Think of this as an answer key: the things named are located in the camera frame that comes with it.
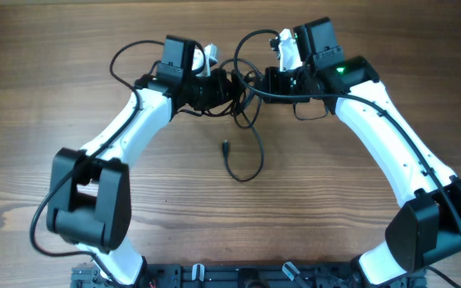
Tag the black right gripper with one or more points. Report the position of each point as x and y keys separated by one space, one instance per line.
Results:
x=272 y=79

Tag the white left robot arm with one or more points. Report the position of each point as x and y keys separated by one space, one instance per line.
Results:
x=89 y=202

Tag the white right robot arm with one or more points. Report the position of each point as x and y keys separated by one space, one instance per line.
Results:
x=427 y=228

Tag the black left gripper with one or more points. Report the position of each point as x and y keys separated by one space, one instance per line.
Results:
x=222 y=82

